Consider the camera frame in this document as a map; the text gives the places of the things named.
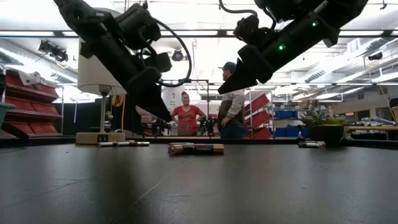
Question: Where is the black partition panel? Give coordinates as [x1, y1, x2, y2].
[63, 95, 134, 138]

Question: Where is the black ceiling spotlight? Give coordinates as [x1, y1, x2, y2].
[170, 49, 187, 62]

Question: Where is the black ceiling camera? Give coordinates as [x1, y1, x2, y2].
[37, 39, 70, 63]

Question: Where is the black aluminium table frame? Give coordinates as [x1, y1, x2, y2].
[0, 136, 398, 149]

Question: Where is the person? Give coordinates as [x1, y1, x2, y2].
[216, 61, 247, 140]
[170, 91, 206, 137]

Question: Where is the potted succulent plant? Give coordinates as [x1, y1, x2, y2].
[298, 107, 348, 146]

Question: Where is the teal plastic bin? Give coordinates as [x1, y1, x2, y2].
[0, 103, 16, 129]

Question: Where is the copper black battery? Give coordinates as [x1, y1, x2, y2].
[193, 143, 225, 155]
[167, 144, 196, 156]

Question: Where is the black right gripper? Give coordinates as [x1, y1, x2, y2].
[216, 43, 277, 95]

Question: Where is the white shade wooden base lamp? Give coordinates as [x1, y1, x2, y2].
[75, 7, 131, 146]

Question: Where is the black overhead frame beam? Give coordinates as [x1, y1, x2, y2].
[0, 29, 398, 39]

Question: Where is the black table mat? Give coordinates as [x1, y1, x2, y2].
[0, 143, 398, 224]

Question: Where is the red tilted bin rack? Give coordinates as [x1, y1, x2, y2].
[244, 93, 274, 140]

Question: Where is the blue storage bin stack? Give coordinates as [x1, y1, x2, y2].
[273, 110, 308, 138]

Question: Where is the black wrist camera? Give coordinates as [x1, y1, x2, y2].
[233, 14, 261, 44]
[144, 52, 174, 73]

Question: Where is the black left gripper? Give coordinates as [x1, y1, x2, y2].
[124, 65, 174, 123]

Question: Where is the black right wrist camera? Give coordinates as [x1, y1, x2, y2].
[233, 14, 261, 44]

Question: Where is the wooden bench top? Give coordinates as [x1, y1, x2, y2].
[344, 125, 398, 132]

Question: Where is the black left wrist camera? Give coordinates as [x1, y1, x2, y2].
[144, 52, 174, 73]

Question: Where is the red bin shelf rack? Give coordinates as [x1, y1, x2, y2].
[0, 67, 65, 139]

